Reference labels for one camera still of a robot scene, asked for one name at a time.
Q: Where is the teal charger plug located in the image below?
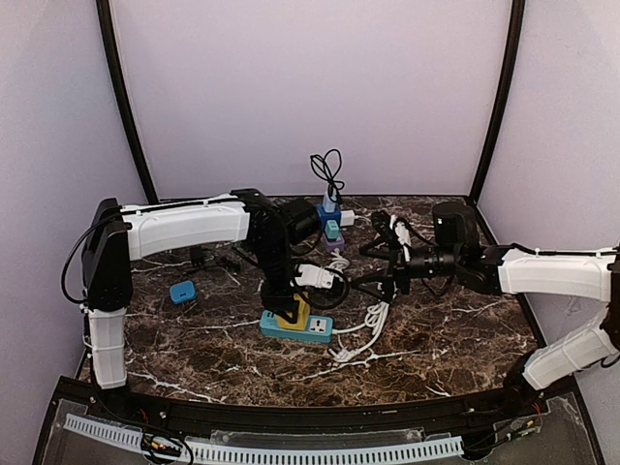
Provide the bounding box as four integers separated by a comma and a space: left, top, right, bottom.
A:
324, 220, 340, 242

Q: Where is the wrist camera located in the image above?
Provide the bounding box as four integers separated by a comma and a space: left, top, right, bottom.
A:
281, 198, 320, 245
432, 201, 481, 255

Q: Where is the black charger with cable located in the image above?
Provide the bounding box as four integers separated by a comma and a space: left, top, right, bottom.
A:
189, 246, 242, 272

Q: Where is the yellow cube socket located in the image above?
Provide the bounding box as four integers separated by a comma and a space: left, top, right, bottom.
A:
275, 294, 311, 335

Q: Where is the black frame post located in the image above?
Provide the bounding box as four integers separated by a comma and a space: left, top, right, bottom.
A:
95, 0, 159, 204
468, 0, 526, 205

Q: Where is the purple power strip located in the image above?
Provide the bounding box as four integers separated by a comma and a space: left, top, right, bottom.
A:
322, 233, 350, 271

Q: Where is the right black frame post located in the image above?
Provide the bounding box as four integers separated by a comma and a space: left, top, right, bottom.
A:
468, 0, 526, 205

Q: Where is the white charger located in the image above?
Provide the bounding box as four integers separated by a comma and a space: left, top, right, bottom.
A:
340, 210, 356, 228

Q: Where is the teal power strip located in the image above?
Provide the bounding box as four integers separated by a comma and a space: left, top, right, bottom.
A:
259, 299, 393, 363

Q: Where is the light blue charger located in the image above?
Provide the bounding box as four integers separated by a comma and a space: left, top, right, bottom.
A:
322, 191, 338, 214

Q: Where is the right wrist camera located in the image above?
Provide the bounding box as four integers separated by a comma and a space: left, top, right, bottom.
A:
432, 201, 481, 255

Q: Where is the blue square adapter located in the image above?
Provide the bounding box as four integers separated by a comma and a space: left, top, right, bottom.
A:
170, 280, 197, 305

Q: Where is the white slotted cable duct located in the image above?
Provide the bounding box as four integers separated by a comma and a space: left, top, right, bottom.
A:
63, 414, 464, 464

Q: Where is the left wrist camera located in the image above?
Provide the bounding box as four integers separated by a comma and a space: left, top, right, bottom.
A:
281, 198, 320, 245

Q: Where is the dark blue cube socket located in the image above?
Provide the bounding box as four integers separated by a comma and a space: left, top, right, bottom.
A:
317, 204, 342, 233

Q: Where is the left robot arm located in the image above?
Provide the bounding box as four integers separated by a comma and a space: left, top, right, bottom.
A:
64, 188, 349, 390

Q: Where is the black usb cable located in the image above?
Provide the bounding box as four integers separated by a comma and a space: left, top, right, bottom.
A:
309, 148, 346, 195

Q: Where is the left black frame post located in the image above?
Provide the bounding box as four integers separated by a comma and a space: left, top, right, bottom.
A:
95, 0, 159, 204

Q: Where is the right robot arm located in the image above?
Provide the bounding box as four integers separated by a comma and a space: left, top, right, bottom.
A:
352, 202, 619, 392

